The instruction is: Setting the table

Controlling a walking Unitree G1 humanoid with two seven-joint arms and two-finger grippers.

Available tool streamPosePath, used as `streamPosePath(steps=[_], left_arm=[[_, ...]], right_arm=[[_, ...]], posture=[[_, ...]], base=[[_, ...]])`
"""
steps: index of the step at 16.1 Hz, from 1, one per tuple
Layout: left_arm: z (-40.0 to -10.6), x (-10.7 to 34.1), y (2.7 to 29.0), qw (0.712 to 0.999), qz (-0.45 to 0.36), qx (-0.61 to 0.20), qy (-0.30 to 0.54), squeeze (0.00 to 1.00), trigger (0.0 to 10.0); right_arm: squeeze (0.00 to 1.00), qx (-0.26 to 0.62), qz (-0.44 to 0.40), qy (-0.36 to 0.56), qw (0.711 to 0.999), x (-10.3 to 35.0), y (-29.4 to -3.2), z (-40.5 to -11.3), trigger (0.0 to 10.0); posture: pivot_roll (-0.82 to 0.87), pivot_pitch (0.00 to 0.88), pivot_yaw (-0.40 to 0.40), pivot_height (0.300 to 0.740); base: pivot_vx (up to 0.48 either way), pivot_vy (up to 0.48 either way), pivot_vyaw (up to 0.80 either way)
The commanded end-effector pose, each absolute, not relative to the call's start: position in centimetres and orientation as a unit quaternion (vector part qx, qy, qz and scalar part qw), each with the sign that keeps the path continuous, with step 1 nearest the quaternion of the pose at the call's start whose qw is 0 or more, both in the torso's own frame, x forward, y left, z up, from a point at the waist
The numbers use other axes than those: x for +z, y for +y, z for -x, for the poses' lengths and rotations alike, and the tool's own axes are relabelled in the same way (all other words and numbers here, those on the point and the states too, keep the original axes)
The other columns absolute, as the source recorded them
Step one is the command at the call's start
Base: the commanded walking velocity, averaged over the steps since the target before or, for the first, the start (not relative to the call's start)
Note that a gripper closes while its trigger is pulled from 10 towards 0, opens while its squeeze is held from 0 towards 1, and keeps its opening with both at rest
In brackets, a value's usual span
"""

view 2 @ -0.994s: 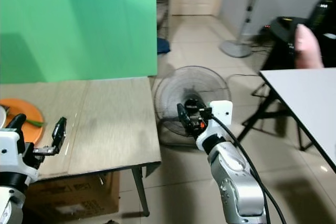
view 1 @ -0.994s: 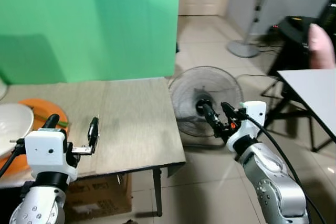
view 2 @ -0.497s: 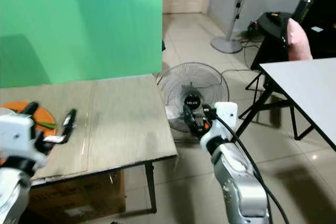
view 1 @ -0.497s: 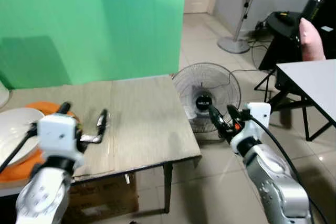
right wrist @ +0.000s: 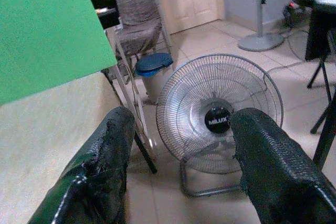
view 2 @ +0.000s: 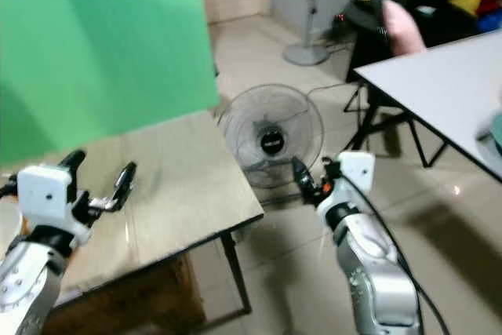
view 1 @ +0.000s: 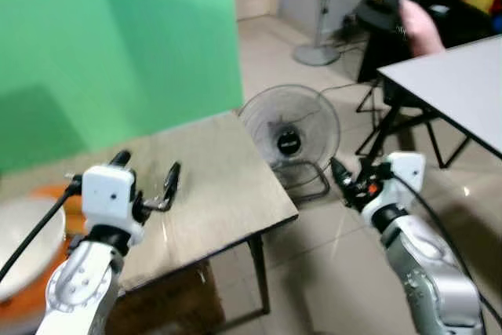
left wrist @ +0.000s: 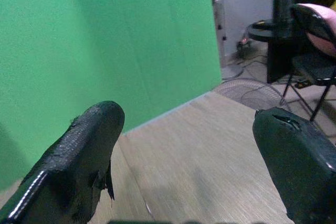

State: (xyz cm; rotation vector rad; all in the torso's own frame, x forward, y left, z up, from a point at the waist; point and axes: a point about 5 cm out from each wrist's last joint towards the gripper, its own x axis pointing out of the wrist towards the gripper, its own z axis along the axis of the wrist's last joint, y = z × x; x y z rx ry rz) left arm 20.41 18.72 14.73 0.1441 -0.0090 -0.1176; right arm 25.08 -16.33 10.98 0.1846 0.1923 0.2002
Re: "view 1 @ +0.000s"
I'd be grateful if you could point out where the wooden table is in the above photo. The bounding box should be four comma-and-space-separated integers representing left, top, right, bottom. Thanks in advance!
0, 111, 300, 316

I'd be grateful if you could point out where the black floor fan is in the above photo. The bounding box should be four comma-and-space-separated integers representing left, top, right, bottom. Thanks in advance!
238, 84, 343, 204

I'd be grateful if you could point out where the green screen backdrop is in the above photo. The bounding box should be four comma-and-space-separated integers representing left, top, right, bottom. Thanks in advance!
0, 0, 245, 176

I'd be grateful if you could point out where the white bowl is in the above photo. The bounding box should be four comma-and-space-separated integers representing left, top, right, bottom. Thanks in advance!
0, 198, 67, 302

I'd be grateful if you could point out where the grey standing fan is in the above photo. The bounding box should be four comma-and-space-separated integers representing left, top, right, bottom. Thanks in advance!
292, 0, 343, 67

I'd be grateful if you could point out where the white folding table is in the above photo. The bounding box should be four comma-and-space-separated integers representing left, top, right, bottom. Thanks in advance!
355, 34, 502, 171

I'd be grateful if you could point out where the black chair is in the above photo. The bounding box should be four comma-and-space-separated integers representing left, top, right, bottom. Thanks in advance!
351, 0, 412, 85

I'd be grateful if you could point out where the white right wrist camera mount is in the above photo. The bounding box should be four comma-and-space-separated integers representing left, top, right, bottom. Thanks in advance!
360, 151, 427, 212

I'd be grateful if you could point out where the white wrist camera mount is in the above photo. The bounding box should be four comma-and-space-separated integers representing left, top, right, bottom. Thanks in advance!
80, 164, 147, 231
360, 151, 427, 212

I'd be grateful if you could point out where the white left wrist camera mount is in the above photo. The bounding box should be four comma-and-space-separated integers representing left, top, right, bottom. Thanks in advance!
80, 164, 147, 231

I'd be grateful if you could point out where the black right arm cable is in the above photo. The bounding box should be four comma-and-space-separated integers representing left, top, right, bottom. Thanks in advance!
391, 173, 502, 323

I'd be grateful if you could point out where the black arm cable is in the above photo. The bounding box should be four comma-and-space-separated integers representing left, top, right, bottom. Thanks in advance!
0, 178, 84, 284
391, 173, 502, 323

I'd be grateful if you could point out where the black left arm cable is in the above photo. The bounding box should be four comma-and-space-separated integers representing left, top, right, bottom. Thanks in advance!
0, 178, 84, 284

